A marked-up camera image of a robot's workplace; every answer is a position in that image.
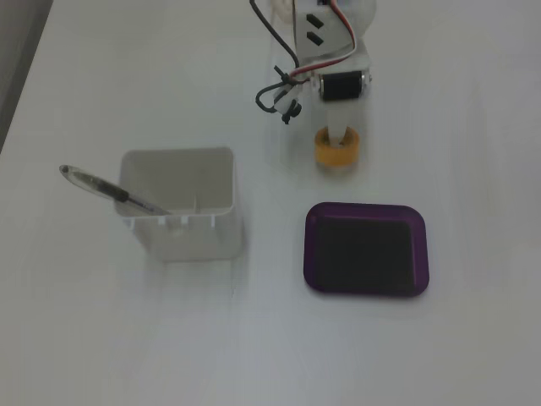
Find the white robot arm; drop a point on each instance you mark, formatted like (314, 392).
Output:
(321, 25)

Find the clear black ballpoint pen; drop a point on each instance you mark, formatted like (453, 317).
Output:
(101, 184)

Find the white square plastic container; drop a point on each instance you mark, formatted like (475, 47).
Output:
(181, 199)

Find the yellow tape roll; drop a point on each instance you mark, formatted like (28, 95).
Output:
(336, 158)

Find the purple rectangular tray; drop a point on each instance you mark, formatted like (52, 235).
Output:
(315, 254)

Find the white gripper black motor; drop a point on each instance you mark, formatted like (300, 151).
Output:
(341, 86)

